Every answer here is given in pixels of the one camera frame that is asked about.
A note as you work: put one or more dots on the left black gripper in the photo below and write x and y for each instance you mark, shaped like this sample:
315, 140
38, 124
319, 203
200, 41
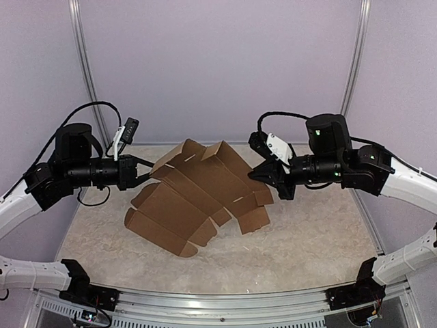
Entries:
127, 171

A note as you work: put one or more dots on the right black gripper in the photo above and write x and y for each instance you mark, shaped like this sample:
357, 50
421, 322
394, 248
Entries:
274, 174

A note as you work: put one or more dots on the brown cardboard box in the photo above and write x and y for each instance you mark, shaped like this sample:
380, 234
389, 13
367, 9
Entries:
197, 189

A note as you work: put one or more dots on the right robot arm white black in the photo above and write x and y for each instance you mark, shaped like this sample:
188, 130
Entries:
371, 168

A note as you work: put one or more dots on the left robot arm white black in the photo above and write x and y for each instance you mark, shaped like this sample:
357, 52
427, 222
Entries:
76, 162

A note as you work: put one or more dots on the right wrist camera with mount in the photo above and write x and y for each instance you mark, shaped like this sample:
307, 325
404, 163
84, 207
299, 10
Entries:
269, 146

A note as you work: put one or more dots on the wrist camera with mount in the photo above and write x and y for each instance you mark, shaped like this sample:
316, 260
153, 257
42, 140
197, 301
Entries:
123, 137
269, 146

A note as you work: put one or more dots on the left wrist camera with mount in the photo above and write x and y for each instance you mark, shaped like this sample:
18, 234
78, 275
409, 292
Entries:
123, 137

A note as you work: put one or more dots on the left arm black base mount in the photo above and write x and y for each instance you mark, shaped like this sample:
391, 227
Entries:
94, 296

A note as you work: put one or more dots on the front aluminium frame rail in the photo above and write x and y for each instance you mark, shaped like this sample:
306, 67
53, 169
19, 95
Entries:
300, 308

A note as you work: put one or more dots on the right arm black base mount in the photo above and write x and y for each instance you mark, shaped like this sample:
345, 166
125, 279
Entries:
354, 294

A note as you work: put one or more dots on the right aluminium corner post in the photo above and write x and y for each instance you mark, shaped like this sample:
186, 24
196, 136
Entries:
356, 59

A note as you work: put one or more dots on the aluminium corner post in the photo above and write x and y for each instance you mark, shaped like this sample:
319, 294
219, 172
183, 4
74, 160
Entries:
79, 38
356, 59

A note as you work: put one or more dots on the left aluminium corner post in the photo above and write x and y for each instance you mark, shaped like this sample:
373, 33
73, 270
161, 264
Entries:
79, 38

